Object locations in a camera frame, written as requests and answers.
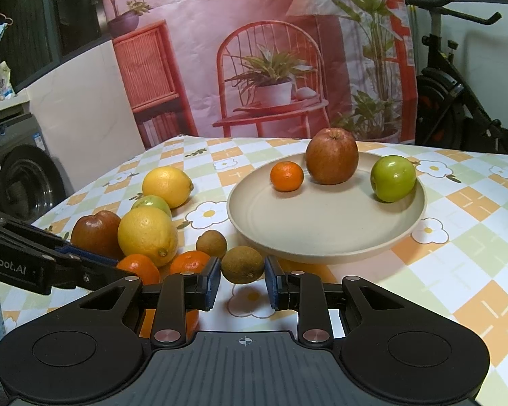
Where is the large red apple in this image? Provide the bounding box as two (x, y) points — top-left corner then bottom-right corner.
(305, 128), (359, 185)

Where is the green apple on plate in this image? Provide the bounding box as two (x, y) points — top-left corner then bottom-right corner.
(371, 155), (417, 203)

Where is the pink printed backdrop cloth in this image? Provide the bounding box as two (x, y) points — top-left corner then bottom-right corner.
(103, 0), (418, 147)

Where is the black exercise bike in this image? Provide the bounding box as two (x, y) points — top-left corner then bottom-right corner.
(405, 0), (508, 154)

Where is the mandarin orange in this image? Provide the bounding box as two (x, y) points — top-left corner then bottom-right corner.
(169, 250), (211, 338)
(116, 254), (160, 338)

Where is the brown kiwi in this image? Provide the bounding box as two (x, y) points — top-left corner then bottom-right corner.
(221, 246), (265, 284)
(195, 230), (227, 258)

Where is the green apple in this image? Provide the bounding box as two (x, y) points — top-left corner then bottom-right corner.
(371, 155), (417, 203)
(132, 195), (172, 217)

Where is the checkered floral tablecloth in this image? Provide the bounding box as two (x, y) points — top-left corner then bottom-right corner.
(36, 136), (508, 405)

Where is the dark red apple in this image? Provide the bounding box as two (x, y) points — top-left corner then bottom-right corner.
(70, 210), (125, 260)

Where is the beige round plate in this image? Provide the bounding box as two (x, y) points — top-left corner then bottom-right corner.
(227, 152), (428, 264)

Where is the yellow lemon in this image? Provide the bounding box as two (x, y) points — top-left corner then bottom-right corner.
(142, 167), (194, 209)
(117, 206), (179, 268)

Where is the grey washing machine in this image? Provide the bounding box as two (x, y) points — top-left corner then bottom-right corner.
(0, 102), (72, 224)

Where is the small mandarin on plate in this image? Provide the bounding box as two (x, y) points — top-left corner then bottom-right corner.
(270, 161), (303, 193)

